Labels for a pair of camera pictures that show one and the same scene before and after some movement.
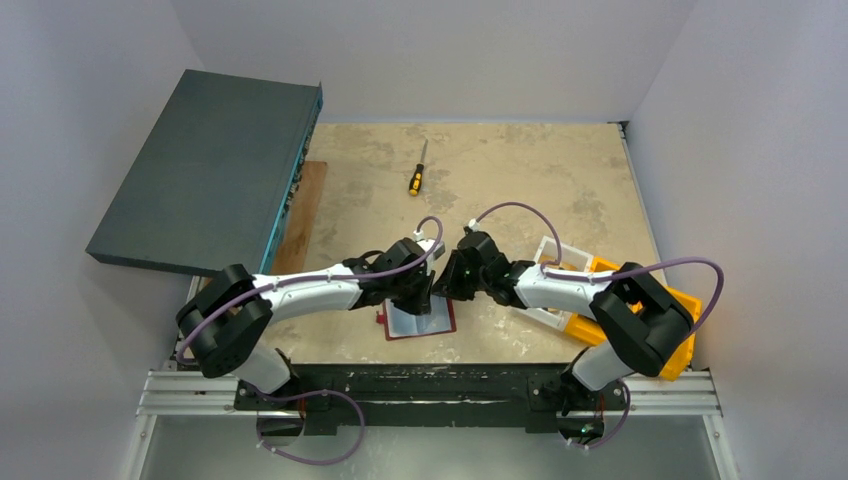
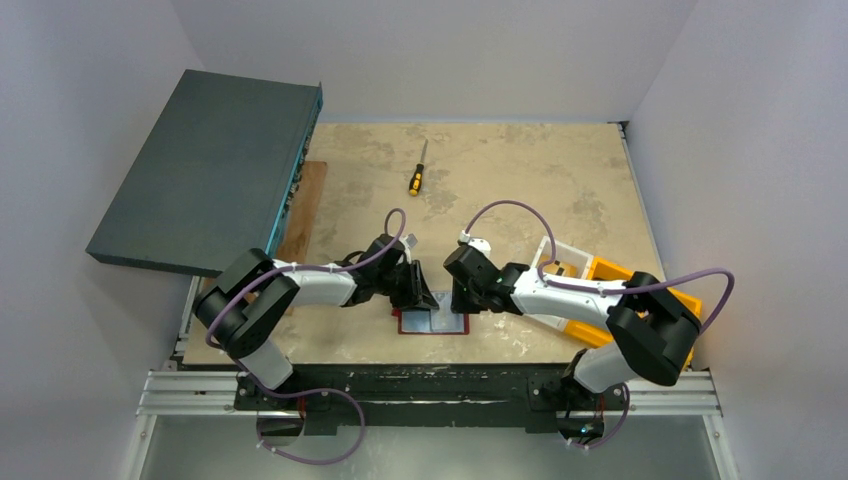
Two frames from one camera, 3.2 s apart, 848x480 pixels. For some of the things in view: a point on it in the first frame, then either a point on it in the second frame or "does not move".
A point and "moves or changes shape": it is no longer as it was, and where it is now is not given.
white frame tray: (572, 258) does not move
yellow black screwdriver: (417, 174) does not move
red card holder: (399, 323) moves or changes shape
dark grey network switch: (216, 180) does not move
